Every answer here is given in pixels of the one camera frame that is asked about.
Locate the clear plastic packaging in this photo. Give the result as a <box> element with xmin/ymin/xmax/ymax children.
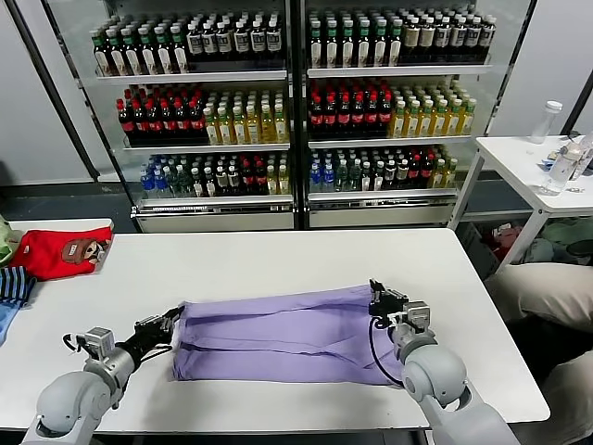
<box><xmin>559</xmin><ymin>136</ymin><xmax>593</xmax><ymax>183</ymax></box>

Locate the pale green garment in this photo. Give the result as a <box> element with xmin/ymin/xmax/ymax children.
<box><xmin>0</xmin><ymin>216</ymin><xmax>24</xmax><ymax>269</ymax></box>

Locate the grey garment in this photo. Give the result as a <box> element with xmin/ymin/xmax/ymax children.
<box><xmin>523</xmin><ymin>238</ymin><xmax>555</xmax><ymax>266</ymax></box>

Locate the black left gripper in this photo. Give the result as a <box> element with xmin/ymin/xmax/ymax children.
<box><xmin>115</xmin><ymin>305</ymin><xmax>187</xmax><ymax>367</ymax></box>

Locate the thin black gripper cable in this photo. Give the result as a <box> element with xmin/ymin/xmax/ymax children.
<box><xmin>138</xmin><ymin>342</ymin><xmax>176</xmax><ymax>368</ymax></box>

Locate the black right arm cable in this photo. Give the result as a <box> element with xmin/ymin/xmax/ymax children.
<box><xmin>368</xmin><ymin>312</ymin><xmax>407</xmax><ymax>388</ymax></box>

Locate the black plastic crate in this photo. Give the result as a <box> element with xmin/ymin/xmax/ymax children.
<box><xmin>461</xmin><ymin>221</ymin><xmax>515</xmax><ymax>282</ymax></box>

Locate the beige label drink bottle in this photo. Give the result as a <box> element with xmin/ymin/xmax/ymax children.
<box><xmin>419</xmin><ymin>18</ymin><xmax>435</xmax><ymax>64</ymax></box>
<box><xmin>403</xmin><ymin>19</ymin><xmax>421</xmax><ymax>64</ymax></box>

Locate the glass display cooler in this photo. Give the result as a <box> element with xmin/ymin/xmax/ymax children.
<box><xmin>41</xmin><ymin>0</ymin><xmax>301</xmax><ymax>235</ymax></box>
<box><xmin>298</xmin><ymin>0</ymin><xmax>538</xmax><ymax>231</ymax></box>

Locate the red bear print garment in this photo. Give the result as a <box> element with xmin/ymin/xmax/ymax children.
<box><xmin>8</xmin><ymin>225</ymin><xmax>115</xmax><ymax>283</ymax></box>

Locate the clear plastic water bottle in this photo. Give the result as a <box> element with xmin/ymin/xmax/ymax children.
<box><xmin>536</xmin><ymin>150</ymin><xmax>575</xmax><ymax>198</ymax></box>

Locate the black slanted pole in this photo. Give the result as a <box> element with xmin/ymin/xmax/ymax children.
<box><xmin>562</xmin><ymin>78</ymin><xmax>593</xmax><ymax>138</ymax></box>
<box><xmin>4</xmin><ymin>0</ymin><xmax>102</xmax><ymax>183</ymax></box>

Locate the red cloth in crate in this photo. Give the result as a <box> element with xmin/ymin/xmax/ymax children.
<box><xmin>490</xmin><ymin>226</ymin><xmax>527</xmax><ymax>261</ymax></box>

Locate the blue striped garment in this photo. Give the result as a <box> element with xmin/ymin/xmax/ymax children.
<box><xmin>0</xmin><ymin>266</ymin><xmax>38</xmax><ymax>311</ymax></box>

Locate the green cap tea bottle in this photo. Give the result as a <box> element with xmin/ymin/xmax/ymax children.
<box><xmin>387</xmin><ymin>19</ymin><xmax>403</xmax><ymax>69</ymax></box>
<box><xmin>171</xmin><ymin>25</ymin><xmax>190</xmax><ymax>75</ymax></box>
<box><xmin>372</xmin><ymin>19</ymin><xmax>388</xmax><ymax>69</ymax></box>
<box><xmin>309</xmin><ymin>20</ymin><xmax>325</xmax><ymax>70</ymax></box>
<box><xmin>340</xmin><ymin>19</ymin><xmax>357</xmax><ymax>70</ymax></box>
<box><xmin>324</xmin><ymin>19</ymin><xmax>341</xmax><ymax>70</ymax></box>
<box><xmin>156</xmin><ymin>26</ymin><xmax>173</xmax><ymax>76</ymax></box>
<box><xmin>92</xmin><ymin>30</ymin><xmax>110</xmax><ymax>78</ymax></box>
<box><xmin>123</xmin><ymin>27</ymin><xmax>142</xmax><ymax>77</ymax></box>
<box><xmin>140</xmin><ymin>26</ymin><xmax>158</xmax><ymax>77</ymax></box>
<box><xmin>107</xmin><ymin>28</ymin><xmax>126</xmax><ymax>78</ymax></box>
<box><xmin>356</xmin><ymin>19</ymin><xmax>372</xmax><ymax>70</ymax></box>

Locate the green garment pile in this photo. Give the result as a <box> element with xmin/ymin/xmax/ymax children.
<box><xmin>541</xmin><ymin>217</ymin><xmax>593</xmax><ymax>265</ymax></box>

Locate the white side table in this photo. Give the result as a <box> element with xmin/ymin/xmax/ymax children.
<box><xmin>447</xmin><ymin>134</ymin><xmax>593</xmax><ymax>279</ymax></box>

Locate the tall clear bottle white cap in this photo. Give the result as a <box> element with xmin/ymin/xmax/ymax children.
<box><xmin>531</xmin><ymin>100</ymin><xmax>564</xmax><ymax>146</ymax></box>

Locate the lavender t-shirt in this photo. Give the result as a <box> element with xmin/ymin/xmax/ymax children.
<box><xmin>171</xmin><ymin>285</ymin><xmax>409</xmax><ymax>388</ymax></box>

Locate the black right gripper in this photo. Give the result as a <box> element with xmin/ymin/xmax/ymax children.
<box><xmin>369</xmin><ymin>278</ymin><xmax>409</xmax><ymax>324</ymax></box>

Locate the light blue garment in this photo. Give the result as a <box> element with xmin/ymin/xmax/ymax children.
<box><xmin>0</xmin><ymin>303</ymin><xmax>22</xmax><ymax>349</ymax></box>

